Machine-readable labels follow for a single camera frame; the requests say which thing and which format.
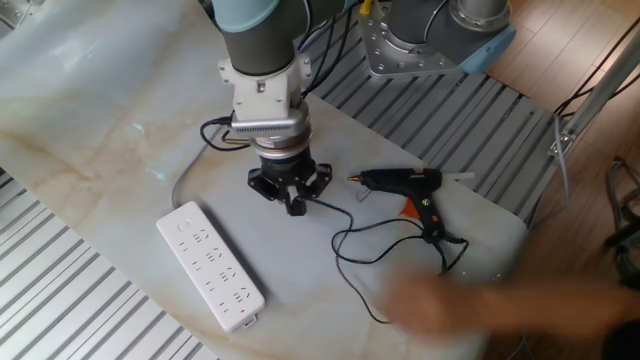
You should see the black chair leg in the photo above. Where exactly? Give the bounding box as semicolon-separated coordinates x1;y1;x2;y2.
602;219;640;291

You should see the person's bare forearm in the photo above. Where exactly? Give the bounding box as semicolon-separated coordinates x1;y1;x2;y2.
479;279;640;341

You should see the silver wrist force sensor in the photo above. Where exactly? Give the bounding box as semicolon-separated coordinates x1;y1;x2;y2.
248;130;314;160

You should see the silver corner bracket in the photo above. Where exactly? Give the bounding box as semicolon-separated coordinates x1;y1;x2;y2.
0;0;46;34

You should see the thin grey hanging cable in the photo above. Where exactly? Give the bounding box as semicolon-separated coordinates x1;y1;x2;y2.
552;114;572;211

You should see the black floor cable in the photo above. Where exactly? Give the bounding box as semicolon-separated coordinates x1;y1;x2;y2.
553;17;640;119

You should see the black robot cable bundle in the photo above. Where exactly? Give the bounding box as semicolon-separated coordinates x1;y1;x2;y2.
298;9;354;99

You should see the black hot glue gun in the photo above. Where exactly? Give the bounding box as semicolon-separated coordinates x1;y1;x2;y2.
348;167;476;245

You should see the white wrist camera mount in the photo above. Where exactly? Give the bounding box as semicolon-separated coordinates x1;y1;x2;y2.
217;54;314;124

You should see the aluminium frame beam with bracket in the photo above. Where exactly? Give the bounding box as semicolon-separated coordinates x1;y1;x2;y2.
547;29;640;161

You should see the white marble pattern board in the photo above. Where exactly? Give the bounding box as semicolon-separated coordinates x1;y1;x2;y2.
0;0;530;360

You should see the white power strip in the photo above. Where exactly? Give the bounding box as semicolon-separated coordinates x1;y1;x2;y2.
155;200;267;333

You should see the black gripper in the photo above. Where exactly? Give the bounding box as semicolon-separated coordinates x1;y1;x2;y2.
247;152;334;217

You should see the black power cord with plug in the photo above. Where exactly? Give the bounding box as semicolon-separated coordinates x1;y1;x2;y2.
287;195;471;325

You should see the grey cable bundle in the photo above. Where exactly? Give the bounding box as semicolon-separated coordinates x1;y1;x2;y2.
604;157;640;276

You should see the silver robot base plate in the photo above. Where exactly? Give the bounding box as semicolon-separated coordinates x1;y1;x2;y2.
357;0;469;80

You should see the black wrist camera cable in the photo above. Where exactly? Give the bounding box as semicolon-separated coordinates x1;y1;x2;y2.
199;115;251;153

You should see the black shirt sleeve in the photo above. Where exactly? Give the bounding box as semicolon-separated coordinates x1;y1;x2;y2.
599;319;640;360

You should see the person's bare hand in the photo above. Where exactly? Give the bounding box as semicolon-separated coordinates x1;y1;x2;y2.
379;277;496;336

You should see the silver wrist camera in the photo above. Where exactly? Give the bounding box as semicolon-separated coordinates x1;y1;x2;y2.
229;104;311;137

